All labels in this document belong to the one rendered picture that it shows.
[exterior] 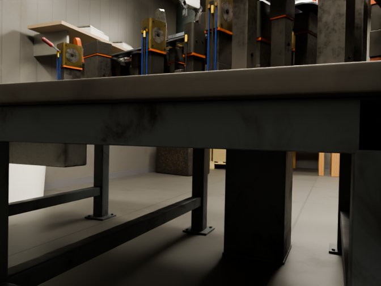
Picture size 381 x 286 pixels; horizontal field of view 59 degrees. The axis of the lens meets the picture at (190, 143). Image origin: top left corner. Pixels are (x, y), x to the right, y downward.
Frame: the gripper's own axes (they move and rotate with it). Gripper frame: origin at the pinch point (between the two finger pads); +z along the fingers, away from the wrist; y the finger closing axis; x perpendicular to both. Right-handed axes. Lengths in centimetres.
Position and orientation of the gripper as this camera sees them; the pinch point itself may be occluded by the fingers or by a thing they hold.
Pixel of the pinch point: (190, 17)
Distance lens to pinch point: 200.9
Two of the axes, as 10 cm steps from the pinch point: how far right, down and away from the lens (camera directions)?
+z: -0.2, 10.0, 0.2
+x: 6.8, 0.2, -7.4
